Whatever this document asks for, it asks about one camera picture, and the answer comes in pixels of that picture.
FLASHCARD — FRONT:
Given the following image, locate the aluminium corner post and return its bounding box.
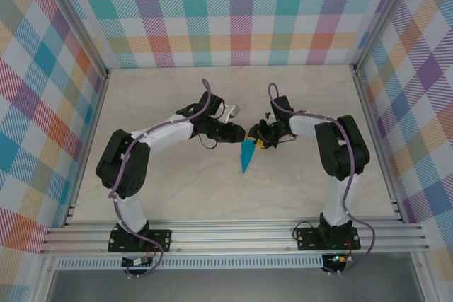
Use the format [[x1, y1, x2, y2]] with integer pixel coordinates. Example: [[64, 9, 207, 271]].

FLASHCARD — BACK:
[[40, 0, 110, 80], [352, 0, 415, 74]]

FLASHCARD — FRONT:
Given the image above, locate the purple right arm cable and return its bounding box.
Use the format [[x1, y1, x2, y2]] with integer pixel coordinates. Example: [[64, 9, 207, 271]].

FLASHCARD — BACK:
[[268, 82, 377, 277]]

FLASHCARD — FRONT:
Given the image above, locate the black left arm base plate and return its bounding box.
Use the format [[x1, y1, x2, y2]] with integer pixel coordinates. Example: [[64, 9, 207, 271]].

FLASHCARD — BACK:
[[107, 228, 173, 254]]

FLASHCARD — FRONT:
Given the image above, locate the slotted grey cable duct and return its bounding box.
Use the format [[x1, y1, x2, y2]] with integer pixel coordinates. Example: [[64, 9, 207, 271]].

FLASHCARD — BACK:
[[56, 257, 325, 270]]

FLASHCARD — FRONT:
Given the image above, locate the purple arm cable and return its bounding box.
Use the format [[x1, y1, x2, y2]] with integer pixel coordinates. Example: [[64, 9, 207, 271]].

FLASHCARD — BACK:
[[108, 78, 215, 279], [268, 82, 377, 277]]

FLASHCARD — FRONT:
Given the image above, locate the grey metal lower panel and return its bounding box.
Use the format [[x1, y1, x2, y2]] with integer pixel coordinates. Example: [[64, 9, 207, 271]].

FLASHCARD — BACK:
[[47, 269, 424, 302]]

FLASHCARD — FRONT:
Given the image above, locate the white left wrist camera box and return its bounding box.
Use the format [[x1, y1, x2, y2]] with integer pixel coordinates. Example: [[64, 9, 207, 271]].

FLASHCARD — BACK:
[[219, 103, 242, 122]]

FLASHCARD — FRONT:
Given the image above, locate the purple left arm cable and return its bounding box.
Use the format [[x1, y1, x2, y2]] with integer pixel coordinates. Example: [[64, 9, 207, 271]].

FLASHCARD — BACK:
[[108, 78, 215, 279]]

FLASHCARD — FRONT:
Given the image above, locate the aluminium side rail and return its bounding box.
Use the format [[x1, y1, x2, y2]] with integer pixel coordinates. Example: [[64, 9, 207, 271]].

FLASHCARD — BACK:
[[351, 64, 405, 224], [62, 68, 111, 228]]

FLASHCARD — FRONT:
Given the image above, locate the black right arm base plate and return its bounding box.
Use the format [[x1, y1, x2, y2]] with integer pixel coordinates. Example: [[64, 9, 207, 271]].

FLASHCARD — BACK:
[[294, 226, 361, 252]]

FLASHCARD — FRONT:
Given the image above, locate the blue square paper sheet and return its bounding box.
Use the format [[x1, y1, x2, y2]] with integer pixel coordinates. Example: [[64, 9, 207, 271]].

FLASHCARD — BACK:
[[239, 139, 259, 175]]

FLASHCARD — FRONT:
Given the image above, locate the aluminium mounting rail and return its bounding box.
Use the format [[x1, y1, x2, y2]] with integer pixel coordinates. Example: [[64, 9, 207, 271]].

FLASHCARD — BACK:
[[38, 219, 431, 255]]

